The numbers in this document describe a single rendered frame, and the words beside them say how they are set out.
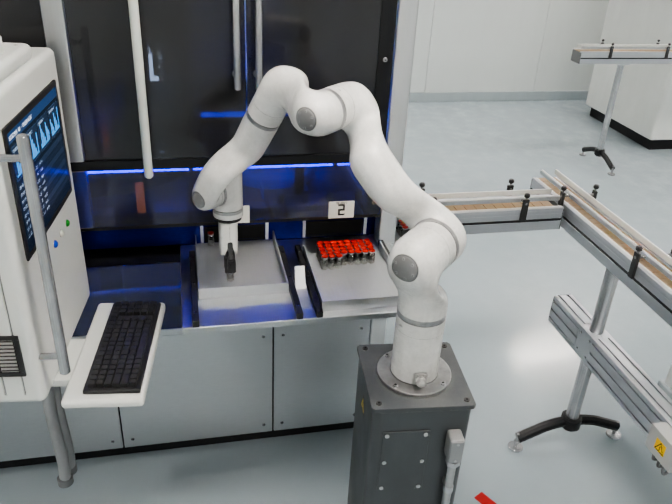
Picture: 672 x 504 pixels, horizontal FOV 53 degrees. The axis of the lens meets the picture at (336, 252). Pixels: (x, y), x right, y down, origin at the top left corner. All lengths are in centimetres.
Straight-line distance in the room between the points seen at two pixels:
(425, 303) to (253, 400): 117
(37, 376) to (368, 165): 93
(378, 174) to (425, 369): 50
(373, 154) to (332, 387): 128
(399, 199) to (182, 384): 126
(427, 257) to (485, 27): 592
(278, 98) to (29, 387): 91
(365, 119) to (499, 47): 586
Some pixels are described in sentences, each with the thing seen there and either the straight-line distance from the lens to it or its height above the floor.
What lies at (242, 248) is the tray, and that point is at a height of 88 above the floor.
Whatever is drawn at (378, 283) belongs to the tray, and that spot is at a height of 88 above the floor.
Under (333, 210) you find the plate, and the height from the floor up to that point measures 102.
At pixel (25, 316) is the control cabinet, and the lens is 169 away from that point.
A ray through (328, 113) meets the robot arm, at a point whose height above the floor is 151.
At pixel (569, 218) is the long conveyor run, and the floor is 90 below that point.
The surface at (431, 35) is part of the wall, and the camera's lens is 709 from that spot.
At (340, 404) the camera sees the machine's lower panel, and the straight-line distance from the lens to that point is 267.
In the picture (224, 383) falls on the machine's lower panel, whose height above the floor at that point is 35.
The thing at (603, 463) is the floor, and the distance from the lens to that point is 298.
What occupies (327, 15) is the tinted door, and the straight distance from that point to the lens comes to 202.
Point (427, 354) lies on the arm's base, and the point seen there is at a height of 96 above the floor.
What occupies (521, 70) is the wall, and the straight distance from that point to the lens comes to 757.
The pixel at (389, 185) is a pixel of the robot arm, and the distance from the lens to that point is 152.
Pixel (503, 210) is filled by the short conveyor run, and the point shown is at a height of 93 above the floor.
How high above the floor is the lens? 195
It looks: 29 degrees down
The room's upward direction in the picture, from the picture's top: 3 degrees clockwise
